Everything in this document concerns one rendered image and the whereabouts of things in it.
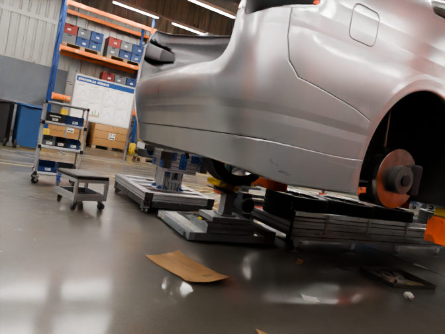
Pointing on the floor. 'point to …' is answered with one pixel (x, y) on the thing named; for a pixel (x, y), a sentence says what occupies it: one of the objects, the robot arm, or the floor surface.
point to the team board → (102, 103)
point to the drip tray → (414, 282)
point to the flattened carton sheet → (186, 268)
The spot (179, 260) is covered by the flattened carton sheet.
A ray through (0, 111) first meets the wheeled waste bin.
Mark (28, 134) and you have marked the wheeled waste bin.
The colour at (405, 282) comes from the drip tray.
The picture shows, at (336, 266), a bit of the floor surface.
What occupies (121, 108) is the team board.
